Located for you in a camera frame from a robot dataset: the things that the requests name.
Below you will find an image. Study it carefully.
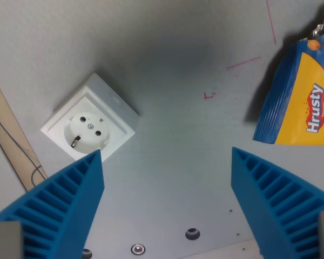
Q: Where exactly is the white wall power socket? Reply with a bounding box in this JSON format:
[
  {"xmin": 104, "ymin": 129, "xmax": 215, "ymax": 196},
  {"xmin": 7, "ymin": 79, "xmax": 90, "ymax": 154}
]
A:
[{"xmin": 40, "ymin": 71, "xmax": 141, "ymax": 163}]

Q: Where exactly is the blue yellow Hrusty snack bag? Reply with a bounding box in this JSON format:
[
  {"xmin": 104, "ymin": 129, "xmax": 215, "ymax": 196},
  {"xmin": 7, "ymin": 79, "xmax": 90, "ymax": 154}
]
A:
[{"xmin": 252, "ymin": 2, "xmax": 324, "ymax": 146}]

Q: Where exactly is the silver table screw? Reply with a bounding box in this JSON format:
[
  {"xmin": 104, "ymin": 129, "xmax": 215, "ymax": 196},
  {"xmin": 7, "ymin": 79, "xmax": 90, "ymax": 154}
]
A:
[{"xmin": 131, "ymin": 243, "xmax": 146, "ymax": 255}]

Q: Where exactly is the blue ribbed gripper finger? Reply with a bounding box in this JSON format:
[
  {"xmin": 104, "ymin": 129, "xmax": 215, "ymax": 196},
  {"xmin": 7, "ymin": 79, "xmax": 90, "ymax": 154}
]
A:
[
  {"xmin": 0, "ymin": 149, "xmax": 105, "ymax": 259},
  {"xmin": 231, "ymin": 146, "xmax": 324, "ymax": 259}
]

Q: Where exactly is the wooden board with pen line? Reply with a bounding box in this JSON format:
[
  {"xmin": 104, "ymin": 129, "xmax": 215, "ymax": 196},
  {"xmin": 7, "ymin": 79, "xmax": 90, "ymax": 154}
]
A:
[{"xmin": 0, "ymin": 69, "xmax": 48, "ymax": 193}]

